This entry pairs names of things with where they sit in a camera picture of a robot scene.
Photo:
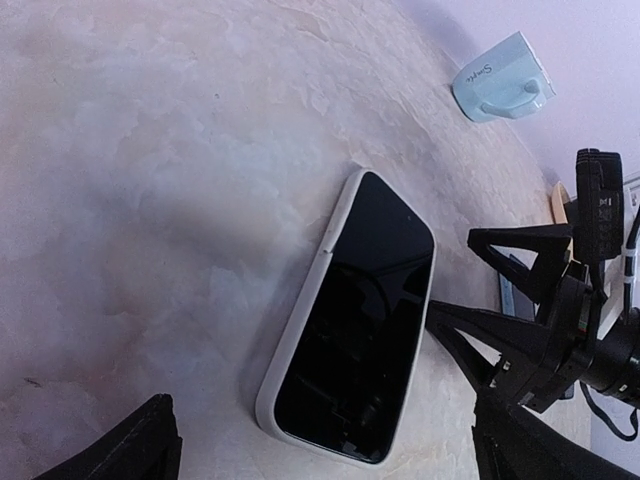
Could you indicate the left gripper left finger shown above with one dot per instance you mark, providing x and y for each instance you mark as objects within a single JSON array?
[{"x": 145, "y": 445}]

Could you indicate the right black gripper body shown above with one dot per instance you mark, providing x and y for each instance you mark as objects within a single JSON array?
[{"x": 569, "y": 351}]

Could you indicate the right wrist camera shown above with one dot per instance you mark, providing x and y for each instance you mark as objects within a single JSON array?
[{"x": 601, "y": 240}]

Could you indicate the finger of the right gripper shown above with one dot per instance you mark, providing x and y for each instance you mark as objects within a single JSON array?
[
  {"x": 492, "y": 350},
  {"x": 534, "y": 259}
]

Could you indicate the black phone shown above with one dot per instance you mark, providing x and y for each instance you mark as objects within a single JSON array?
[{"x": 360, "y": 320}]

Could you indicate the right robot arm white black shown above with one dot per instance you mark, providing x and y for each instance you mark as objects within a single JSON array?
[{"x": 614, "y": 368}]

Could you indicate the light blue mug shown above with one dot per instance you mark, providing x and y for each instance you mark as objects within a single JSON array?
[{"x": 507, "y": 81}]

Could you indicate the light blue phone case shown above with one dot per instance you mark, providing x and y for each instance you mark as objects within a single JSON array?
[{"x": 514, "y": 302}]

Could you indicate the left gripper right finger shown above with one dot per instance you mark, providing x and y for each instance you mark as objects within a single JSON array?
[{"x": 511, "y": 443}]

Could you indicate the beige plate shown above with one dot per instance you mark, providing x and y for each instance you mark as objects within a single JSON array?
[{"x": 558, "y": 199}]

